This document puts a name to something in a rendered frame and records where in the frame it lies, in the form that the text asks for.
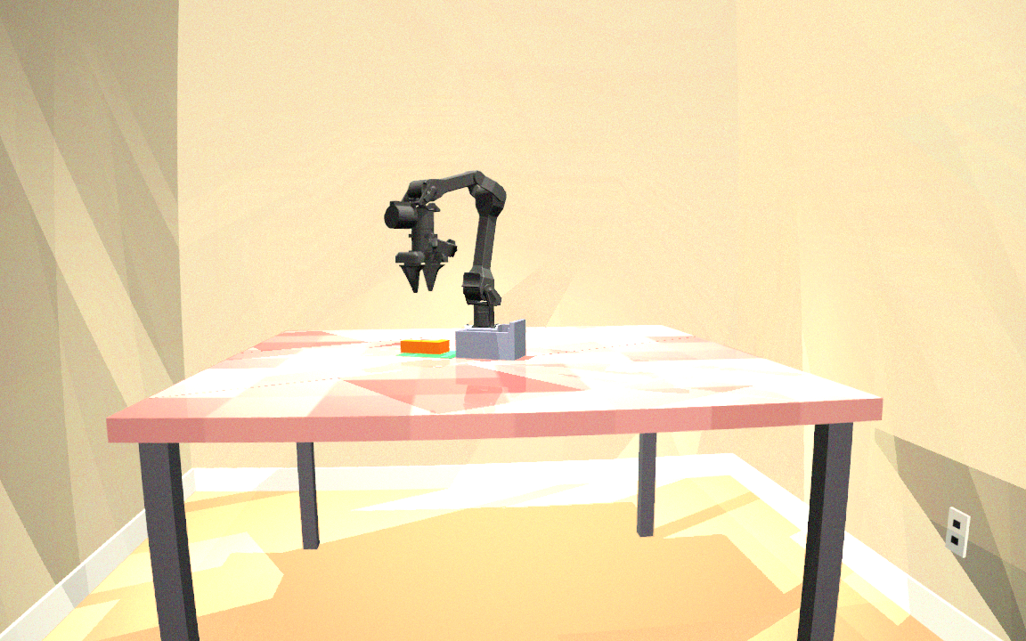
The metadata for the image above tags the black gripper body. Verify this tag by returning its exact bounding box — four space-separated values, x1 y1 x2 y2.
395 230 448 264

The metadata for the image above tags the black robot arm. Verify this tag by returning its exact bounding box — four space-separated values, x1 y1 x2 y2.
384 170 507 329

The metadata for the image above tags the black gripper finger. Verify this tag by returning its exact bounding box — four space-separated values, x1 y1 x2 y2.
421 264 445 291
399 264 424 293

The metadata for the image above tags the orange l-shaped part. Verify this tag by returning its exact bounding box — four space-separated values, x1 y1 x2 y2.
401 339 450 354

